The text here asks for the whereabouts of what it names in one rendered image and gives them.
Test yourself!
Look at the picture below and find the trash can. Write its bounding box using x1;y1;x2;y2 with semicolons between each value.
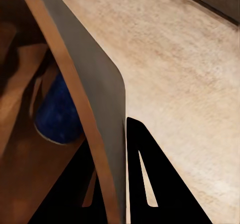
0;0;127;224

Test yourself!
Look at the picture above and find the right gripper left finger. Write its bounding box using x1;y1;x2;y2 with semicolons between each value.
28;138;108;224

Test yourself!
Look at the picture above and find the can of soda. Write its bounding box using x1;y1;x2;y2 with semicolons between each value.
35;71;84;146

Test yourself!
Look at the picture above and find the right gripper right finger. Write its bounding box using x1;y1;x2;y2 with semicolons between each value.
126;117;213;224

